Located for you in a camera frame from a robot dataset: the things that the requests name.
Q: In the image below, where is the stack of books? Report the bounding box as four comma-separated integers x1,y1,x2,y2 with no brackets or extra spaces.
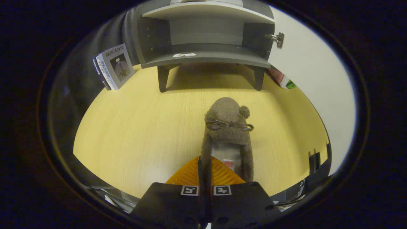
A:
92,44,135,91

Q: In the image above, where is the dark equipment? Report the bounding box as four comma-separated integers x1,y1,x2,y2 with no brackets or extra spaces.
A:
270,143,333,209

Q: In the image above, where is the black backdrop cloth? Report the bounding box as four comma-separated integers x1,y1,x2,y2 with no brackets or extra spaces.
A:
51,10,140,99

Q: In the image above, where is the white shoe cabinet door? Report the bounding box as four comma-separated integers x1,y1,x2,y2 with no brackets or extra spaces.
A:
266,6,356,176

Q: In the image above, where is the toy watermelon slice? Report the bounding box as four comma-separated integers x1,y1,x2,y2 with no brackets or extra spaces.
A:
269,68,297,89

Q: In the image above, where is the metal door hinge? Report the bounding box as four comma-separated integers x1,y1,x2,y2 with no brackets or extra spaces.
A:
266,32,285,48

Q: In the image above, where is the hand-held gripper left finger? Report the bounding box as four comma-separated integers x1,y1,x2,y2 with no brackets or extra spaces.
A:
130,155,204,229

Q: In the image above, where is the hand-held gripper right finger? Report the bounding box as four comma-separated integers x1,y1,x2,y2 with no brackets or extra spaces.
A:
207,156,282,229

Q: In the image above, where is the brown fuzzy shoe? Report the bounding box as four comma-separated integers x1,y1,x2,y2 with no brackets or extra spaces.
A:
200,97,254,183

